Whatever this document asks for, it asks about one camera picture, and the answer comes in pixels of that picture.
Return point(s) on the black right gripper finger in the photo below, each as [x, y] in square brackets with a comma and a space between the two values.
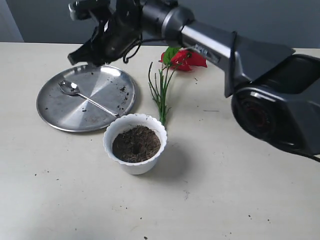
[84, 54]

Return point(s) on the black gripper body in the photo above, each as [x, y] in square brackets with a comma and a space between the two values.
[117, 29]

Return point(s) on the silver metal spoon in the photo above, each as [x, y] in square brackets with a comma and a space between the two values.
[72, 89]

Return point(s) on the red artificial anthurium flower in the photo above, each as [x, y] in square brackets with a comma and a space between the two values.
[173, 59]

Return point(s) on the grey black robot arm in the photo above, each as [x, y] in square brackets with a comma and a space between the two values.
[275, 92]

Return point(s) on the white scalloped flower pot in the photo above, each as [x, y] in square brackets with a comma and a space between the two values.
[135, 141]

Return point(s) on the round stainless steel plate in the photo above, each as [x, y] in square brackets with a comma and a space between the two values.
[80, 99]

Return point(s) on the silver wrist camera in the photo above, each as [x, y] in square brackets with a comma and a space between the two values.
[89, 9]

